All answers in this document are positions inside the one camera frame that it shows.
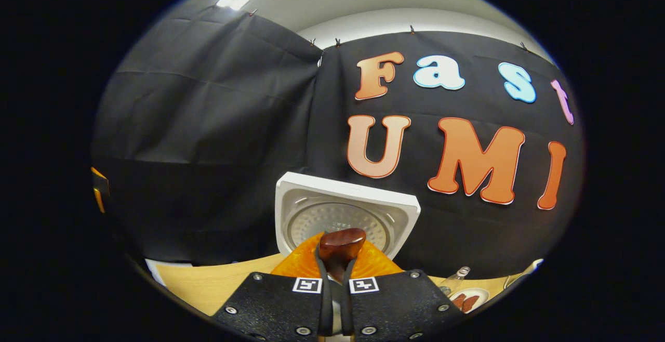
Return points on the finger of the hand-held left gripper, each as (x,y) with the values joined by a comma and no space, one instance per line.
(98,196)

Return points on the white rice cooker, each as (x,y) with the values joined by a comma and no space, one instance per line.
(343,188)

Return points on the clear plastic water bottle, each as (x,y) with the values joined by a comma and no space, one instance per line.
(457,278)

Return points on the brown meat piece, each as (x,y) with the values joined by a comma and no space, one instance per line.
(458,300)
(470,303)

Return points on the brown wooden spoon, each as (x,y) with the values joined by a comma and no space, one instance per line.
(342,244)

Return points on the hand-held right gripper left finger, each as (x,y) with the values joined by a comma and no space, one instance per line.
(280,303)

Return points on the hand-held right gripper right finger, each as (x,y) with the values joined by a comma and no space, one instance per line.
(400,303)

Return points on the white oval plate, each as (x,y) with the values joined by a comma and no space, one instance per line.
(480,294)

